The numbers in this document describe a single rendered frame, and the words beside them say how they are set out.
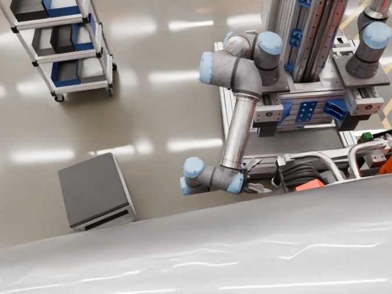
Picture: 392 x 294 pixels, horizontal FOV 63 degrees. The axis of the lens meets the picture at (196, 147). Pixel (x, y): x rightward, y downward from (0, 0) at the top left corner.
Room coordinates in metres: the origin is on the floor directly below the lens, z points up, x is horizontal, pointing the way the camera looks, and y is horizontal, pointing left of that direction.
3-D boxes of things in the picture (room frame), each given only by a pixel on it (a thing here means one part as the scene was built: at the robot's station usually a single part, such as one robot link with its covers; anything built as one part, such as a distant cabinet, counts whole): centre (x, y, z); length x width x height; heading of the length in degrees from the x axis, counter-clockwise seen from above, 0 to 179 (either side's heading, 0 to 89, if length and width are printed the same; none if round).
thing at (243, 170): (0.61, -0.14, 0.86); 0.12 x 0.08 x 0.09; 94
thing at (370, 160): (0.61, -0.67, 0.93); 0.09 x 0.05 x 0.05; 4
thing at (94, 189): (0.92, 0.64, 0.17); 0.43 x 0.36 x 0.34; 19
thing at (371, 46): (1.20, -0.88, 0.98); 0.13 x 0.12 x 0.14; 163
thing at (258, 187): (0.56, -0.24, 0.85); 0.09 x 0.03 x 0.06; 58
